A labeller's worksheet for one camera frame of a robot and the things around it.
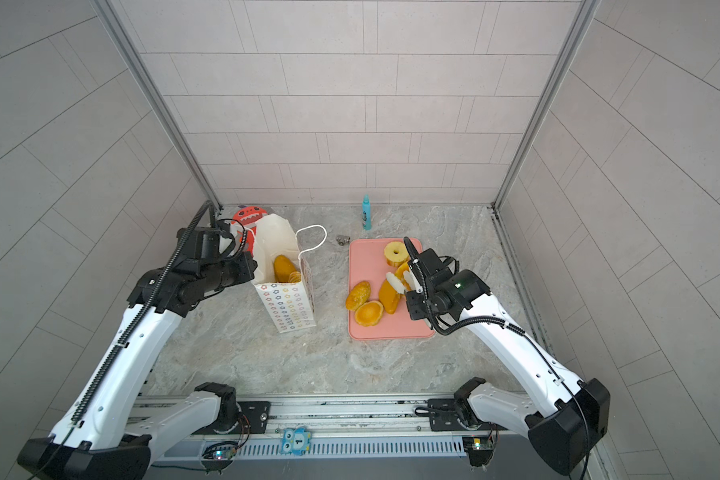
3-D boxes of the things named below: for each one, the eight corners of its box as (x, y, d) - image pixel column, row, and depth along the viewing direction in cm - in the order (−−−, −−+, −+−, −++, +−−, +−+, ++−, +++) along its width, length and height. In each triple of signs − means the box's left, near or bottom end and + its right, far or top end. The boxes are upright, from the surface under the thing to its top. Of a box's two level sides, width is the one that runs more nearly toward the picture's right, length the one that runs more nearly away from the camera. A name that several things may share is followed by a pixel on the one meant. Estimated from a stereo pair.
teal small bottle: (364, 230, 111) (363, 209, 102) (361, 216, 116) (361, 194, 107) (371, 230, 112) (371, 209, 103) (368, 215, 116) (368, 194, 107)
